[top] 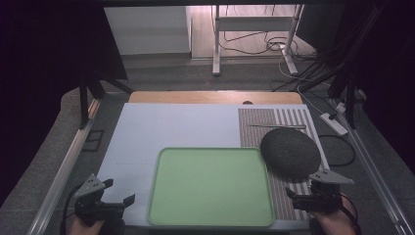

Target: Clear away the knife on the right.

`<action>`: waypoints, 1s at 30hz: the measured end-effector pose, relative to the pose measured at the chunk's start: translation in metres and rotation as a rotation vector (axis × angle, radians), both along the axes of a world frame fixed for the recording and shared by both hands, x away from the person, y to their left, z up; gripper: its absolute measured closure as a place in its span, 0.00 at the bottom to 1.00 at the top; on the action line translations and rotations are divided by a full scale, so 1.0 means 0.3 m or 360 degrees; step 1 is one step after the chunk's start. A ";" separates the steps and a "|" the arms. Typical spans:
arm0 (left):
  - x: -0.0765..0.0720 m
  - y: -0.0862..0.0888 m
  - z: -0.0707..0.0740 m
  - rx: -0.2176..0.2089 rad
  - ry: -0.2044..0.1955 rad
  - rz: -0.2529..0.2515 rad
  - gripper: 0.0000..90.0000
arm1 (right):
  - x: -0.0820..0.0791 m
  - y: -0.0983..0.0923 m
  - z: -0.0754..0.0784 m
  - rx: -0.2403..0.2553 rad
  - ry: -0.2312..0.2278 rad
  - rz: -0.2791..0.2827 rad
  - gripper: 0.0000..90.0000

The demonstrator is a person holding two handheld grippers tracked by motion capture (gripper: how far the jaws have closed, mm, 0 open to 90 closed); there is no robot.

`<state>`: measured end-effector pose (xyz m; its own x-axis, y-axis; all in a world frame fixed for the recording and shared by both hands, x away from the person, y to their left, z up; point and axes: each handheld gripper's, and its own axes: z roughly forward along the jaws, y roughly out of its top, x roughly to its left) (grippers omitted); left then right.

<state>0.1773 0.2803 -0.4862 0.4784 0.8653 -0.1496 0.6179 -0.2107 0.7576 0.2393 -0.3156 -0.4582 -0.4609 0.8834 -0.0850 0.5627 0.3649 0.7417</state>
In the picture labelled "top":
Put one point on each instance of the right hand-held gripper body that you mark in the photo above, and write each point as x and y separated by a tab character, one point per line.
323	196

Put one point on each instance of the black rectangular floor frame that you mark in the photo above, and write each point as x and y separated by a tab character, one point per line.
93	140

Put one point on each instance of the person's left hand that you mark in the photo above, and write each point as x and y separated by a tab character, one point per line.
85	227

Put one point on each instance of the wooden table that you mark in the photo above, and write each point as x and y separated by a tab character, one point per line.
212	97

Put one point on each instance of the aluminium rail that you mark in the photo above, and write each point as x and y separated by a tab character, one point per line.
375	169
62	176

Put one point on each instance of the white table cover board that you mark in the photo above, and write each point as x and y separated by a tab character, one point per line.
176	127

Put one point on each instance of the white power strip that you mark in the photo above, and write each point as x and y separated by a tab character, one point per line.
333	124

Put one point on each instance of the green plastic tray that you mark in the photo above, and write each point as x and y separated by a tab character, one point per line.
210	186

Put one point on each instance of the person's right hand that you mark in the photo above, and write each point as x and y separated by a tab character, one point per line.
332	223

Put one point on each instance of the white cabinet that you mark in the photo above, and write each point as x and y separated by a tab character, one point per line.
148	31

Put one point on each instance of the striped grey placemat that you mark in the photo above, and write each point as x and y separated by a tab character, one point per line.
254	130

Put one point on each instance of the dark grey round felt pad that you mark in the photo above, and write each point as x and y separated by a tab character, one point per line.
290	152

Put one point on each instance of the white desk frame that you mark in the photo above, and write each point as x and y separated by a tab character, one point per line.
251	24

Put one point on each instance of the thin metal stick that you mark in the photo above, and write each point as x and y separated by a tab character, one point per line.
277	125

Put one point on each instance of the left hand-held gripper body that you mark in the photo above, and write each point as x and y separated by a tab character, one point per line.
93	204

